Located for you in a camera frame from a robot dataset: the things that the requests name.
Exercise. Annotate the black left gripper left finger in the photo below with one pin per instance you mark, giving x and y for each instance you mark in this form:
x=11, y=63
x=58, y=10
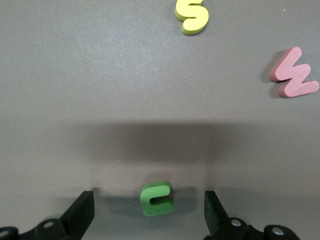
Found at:
x=80, y=215

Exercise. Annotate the pink letter w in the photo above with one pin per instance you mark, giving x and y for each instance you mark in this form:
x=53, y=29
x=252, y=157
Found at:
x=282, y=67

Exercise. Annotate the yellow letter s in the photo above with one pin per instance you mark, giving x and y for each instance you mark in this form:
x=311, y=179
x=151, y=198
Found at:
x=197, y=15

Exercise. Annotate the brown table cover sheet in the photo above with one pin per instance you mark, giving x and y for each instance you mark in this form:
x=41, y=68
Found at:
x=125, y=87

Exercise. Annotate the green letter n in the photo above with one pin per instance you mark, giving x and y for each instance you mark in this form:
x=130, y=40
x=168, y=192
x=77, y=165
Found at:
x=147, y=200

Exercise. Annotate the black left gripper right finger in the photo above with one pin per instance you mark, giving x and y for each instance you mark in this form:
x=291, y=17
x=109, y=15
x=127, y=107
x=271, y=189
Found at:
x=217, y=222

